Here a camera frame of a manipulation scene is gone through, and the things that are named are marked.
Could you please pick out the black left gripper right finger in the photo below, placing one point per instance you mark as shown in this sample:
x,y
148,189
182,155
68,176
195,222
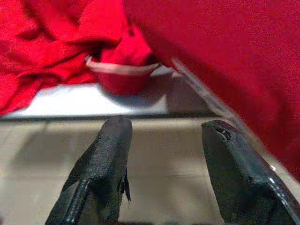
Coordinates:
x,y
239,178

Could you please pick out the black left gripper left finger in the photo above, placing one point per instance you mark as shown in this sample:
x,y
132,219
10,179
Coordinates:
x,y
100,164

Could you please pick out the red white-trimmed shirt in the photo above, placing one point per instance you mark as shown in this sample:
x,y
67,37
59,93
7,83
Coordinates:
x,y
211,47

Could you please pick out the white folding table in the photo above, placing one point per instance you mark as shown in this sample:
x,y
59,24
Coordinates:
x,y
70,103

